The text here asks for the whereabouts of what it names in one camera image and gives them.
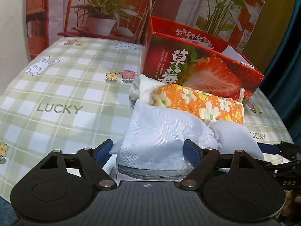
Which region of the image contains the orange floral quilted cloth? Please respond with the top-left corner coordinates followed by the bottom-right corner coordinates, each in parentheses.
top-left (153, 84), bottom-right (244, 125)

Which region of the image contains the printed room scene backdrop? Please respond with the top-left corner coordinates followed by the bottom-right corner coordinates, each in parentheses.
top-left (25, 0), bottom-right (271, 61)

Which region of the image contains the person's right hand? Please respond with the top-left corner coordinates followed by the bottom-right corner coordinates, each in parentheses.
top-left (282, 190), bottom-right (301, 217)

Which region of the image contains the teal curtain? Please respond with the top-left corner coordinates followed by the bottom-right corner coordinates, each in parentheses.
top-left (261, 0), bottom-right (300, 144)

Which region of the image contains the green plaid tablecloth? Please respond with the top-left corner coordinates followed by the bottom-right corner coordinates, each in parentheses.
top-left (0, 36), bottom-right (294, 203)

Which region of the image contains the red strawberry cardboard box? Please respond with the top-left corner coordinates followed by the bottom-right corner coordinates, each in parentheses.
top-left (141, 16), bottom-right (264, 101)

